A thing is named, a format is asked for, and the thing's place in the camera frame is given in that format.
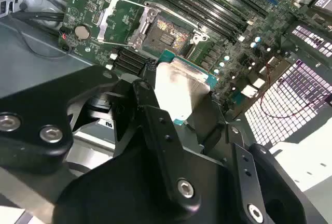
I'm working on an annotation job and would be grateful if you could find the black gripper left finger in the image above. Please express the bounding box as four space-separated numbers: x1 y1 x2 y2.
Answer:
0 63 203 221

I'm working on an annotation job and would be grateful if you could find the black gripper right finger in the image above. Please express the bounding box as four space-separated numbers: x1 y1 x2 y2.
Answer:
199 91 324 224

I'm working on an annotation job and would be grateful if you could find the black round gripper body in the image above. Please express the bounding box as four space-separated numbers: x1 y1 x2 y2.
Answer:
53 128 243 224

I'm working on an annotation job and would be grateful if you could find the metal socket cover frame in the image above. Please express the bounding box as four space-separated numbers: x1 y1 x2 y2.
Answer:
97 0 150 47

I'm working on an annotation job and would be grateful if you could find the silver topped green CPU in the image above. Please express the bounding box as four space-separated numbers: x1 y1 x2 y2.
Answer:
154 49 218 126

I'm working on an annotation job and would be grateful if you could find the thin metal locking lever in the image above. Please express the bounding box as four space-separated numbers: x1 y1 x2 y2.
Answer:
143 1 197 27

